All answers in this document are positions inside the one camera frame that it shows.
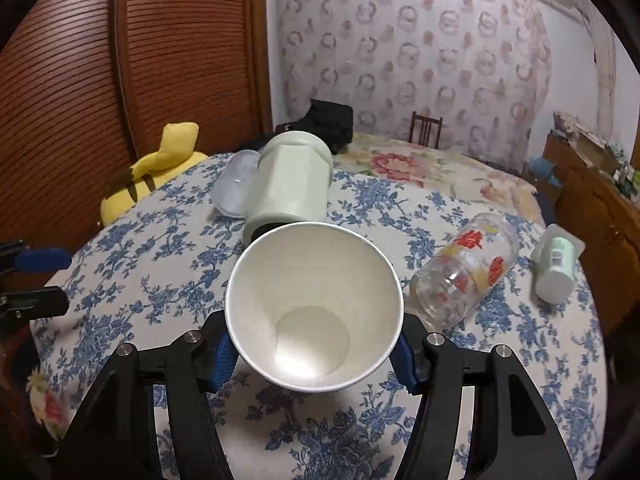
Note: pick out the white thermos bottle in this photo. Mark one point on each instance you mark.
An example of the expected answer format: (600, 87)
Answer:
(294, 173)

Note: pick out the cardboard box on cabinet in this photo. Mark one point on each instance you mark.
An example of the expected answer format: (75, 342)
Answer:
(593, 152)

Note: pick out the teal cloth by cabinet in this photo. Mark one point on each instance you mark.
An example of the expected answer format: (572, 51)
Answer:
(542, 171)

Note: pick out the brown louvered wardrobe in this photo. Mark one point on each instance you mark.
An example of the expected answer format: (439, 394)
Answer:
(87, 87)

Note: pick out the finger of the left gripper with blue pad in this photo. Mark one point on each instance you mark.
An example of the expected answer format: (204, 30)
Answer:
(42, 260)
(29, 305)

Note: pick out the black bag on bed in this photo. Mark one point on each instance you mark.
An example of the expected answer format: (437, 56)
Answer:
(333, 123)

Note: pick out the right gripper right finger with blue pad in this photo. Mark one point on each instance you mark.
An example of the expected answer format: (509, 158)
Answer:
(513, 434)

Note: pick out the clear glass with red print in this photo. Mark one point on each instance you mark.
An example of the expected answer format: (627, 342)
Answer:
(463, 272)

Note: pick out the yellow plush toy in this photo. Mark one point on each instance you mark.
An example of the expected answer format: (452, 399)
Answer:
(175, 155)

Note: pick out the brown wooden sideboard cabinet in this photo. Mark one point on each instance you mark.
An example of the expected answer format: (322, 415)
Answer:
(593, 210)

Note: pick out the dark wooden chair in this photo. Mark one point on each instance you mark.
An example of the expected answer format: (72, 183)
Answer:
(425, 131)

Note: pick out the white plastic cup green label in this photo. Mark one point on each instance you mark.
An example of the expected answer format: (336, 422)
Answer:
(555, 258)

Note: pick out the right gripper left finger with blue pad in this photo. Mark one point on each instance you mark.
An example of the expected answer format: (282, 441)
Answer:
(113, 433)

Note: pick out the translucent plastic measuring cup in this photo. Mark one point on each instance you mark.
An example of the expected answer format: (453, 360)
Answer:
(230, 191)

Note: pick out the pink patterned lace curtain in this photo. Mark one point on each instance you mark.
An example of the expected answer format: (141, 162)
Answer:
(481, 67)

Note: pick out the white paper cup blue stripe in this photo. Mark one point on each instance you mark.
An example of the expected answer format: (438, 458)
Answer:
(313, 307)

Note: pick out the pink floral bed quilt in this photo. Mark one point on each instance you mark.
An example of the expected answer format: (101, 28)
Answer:
(450, 174)

